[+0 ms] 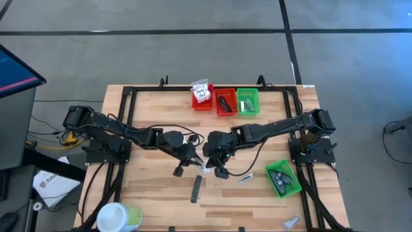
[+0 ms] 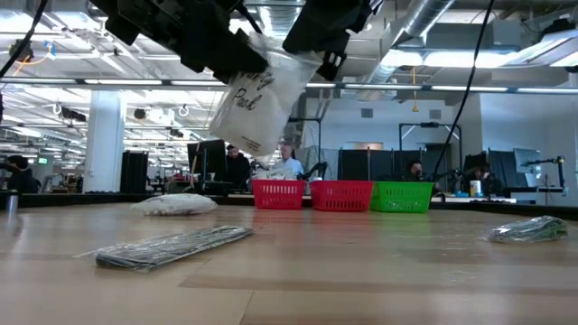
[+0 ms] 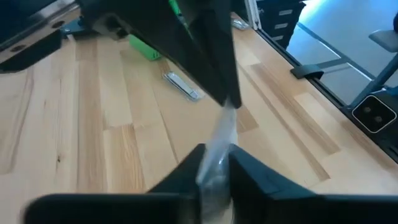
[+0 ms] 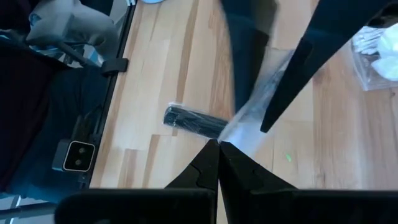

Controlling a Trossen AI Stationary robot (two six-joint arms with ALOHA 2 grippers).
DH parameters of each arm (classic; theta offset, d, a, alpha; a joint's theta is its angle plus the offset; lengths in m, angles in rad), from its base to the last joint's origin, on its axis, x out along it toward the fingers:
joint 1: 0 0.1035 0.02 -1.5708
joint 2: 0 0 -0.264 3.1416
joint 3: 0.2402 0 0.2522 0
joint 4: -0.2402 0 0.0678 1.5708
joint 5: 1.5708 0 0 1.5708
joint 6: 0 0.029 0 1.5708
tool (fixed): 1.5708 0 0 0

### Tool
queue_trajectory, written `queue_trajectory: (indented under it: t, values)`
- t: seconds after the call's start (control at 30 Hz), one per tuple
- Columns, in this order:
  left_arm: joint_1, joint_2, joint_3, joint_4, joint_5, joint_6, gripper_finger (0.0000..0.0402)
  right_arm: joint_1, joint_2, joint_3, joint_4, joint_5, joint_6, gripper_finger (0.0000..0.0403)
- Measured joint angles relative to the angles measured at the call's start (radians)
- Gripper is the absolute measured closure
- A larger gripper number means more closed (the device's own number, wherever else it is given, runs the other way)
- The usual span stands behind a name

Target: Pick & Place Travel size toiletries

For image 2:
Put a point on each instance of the black cabinet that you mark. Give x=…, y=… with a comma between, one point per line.
x=134, y=173

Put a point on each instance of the white canister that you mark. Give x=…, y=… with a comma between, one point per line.
x=475, y=188

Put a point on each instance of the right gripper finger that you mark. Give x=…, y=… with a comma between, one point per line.
x=320, y=27

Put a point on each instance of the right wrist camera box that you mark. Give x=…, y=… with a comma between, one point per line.
x=332, y=67

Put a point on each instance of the black frame stand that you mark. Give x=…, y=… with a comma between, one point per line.
x=429, y=125
x=319, y=144

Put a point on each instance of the silver spiral air duct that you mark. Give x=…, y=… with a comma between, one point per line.
x=280, y=18

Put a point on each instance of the black ceiling device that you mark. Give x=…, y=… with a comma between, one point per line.
x=21, y=49

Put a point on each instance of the grey computer monitor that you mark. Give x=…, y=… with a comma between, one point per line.
x=526, y=160

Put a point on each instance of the silver slanted air duct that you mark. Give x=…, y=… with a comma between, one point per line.
x=424, y=18

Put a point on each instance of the bag of green parts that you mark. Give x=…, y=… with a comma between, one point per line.
x=526, y=230

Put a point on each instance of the long ceiling light bar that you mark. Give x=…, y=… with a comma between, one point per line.
x=113, y=82

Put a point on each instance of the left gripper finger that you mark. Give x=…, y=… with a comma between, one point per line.
x=226, y=56

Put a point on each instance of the small metal cylinder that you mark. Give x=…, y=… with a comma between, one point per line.
x=12, y=203

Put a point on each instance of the red plastic basket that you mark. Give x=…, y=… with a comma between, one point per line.
x=341, y=195
x=277, y=195

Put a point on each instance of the black computer monitor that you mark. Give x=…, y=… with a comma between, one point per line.
x=207, y=158

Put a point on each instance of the black comb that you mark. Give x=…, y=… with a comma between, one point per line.
x=167, y=248

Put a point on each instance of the green plastic basket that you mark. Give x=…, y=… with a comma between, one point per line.
x=402, y=196

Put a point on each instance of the white pillar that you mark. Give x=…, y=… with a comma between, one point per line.
x=104, y=149

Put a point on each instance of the person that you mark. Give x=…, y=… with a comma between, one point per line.
x=485, y=180
x=22, y=178
x=237, y=169
x=289, y=163
x=414, y=170

